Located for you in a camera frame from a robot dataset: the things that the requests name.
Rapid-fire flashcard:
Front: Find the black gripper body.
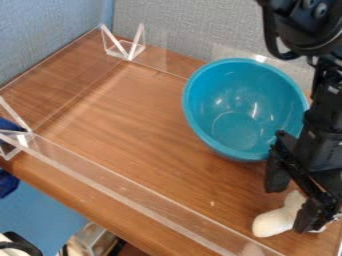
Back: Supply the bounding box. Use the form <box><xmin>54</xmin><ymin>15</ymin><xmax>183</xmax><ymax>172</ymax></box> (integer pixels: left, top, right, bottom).
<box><xmin>266</xmin><ymin>109</ymin><xmax>342</xmax><ymax>221</ymax></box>

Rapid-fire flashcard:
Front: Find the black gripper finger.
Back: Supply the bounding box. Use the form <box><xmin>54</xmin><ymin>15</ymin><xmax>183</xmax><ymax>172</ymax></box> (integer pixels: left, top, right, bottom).
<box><xmin>265</xmin><ymin>157</ymin><xmax>291</xmax><ymax>193</ymax></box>
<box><xmin>293</xmin><ymin>194</ymin><xmax>338</xmax><ymax>233</ymax></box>

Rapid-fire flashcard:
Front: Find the white brown toy mushroom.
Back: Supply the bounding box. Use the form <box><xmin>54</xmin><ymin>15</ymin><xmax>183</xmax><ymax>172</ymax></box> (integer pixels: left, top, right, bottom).
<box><xmin>251</xmin><ymin>189</ymin><xmax>331</xmax><ymax>238</ymax></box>

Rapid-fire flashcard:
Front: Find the blue plastic bowl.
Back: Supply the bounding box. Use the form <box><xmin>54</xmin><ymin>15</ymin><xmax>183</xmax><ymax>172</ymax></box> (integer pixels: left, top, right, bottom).
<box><xmin>182</xmin><ymin>58</ymin><xmax>309</xmax><ymax>162</ymax></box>

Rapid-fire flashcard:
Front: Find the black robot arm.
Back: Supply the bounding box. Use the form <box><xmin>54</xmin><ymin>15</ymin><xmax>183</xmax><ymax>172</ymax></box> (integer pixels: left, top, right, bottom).
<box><xmin>257</xmin><ymin>0</ymin><xmax>342</xmax><ymax>233</ymax></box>

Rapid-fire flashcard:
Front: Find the clear acrylic back barrier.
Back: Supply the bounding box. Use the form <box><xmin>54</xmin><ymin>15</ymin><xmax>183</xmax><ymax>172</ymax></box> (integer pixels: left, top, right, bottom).
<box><xmin>100</xmin><ymin>23</ymin><xmax>342</xmax><ymax>130</ymax></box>

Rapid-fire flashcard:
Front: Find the clear acrylic barrier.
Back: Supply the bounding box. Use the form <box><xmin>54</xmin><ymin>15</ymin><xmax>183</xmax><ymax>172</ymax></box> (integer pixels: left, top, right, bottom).
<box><xmin>100</xmin><ymin>23</ymin><xmax>342</xmax><ymax>130</ymax></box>
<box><xmin>9</xmin><ymin>133</ymin><xmax>283</xmax><ymax>256</ymax></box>

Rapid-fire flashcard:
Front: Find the white box under table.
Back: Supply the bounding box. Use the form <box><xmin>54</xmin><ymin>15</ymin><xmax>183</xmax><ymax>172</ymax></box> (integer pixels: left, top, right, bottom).
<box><xmin>67</xmin><ymin>222</ymin><xmax>118</xmax><ymax>256</ymax></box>

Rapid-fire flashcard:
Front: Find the clear acrylic front barrier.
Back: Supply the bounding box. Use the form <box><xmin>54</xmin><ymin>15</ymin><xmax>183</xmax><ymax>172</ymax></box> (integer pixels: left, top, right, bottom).
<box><xmin>9</xmin><ymin>133</ymin><xmax>283</xmax><ymax>256</ymax></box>

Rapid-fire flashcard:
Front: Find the blue clamp object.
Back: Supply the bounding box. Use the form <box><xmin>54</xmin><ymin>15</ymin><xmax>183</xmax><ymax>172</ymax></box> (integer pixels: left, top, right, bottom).
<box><xmin>0</xmin><ymin>116</ymin><xmax>28</xmax><ymax>200</ymax></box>

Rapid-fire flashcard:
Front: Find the black white device corner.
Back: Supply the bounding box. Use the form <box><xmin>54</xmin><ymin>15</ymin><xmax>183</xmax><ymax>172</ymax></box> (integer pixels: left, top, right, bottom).
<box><xmin>0</xmin><ymin>232</ymin><xmax>43</xmax><ymax>256</ymax></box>

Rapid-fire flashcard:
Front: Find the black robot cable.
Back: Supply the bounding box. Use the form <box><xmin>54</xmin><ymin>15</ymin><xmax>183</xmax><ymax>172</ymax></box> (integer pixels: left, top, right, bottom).
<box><xmin>262</xmin><ymin>3</ymin><xmax>302</xmax><ymax>62</ymax></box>

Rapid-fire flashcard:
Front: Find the clear acrylic corner bracket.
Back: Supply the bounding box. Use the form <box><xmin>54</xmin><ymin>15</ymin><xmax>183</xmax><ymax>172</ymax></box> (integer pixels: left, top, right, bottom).
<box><xmin>99</xmin><ymin>23</ymin><xmax>146</xmax><ymax>61</ymax></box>

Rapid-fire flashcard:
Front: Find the clear acrylic left bracket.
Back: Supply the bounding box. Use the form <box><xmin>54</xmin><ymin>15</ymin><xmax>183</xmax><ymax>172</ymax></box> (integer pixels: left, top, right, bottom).
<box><xmin>0</xmin><ymin>96</ymin><xmax>32</xmax><ymax>161</ymax></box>

